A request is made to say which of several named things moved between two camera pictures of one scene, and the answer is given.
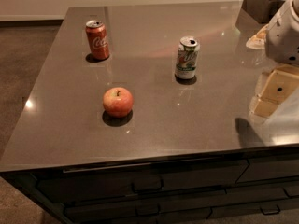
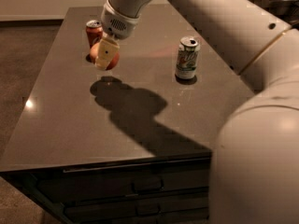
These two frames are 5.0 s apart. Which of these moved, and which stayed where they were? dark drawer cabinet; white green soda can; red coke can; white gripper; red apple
Moved: red apple; white gripper
Stayed: dark drawer cabinet; white green soda can; red coke can
